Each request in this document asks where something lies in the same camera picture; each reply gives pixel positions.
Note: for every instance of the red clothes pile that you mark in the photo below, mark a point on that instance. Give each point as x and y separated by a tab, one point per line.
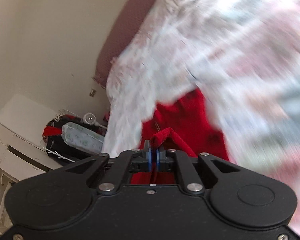
54	127

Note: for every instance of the floral fleece blanket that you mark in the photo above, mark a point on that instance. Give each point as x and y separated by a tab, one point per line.
244	55

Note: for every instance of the light blue patterned storage bag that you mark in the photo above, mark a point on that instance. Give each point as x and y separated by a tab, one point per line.
81	138

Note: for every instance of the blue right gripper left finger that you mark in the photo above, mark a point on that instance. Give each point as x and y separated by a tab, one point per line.
147	155

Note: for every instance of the red shirt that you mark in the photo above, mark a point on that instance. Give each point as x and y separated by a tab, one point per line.
184	126

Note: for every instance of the wall socket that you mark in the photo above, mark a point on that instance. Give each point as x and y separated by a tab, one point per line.
92	93

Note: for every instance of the white drawer cabinet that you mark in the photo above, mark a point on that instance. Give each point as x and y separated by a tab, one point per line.
22	150

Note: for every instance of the mauve quilted bedspread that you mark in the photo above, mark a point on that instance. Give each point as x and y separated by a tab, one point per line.
122	32

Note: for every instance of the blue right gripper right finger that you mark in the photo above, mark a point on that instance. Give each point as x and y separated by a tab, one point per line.
161	159

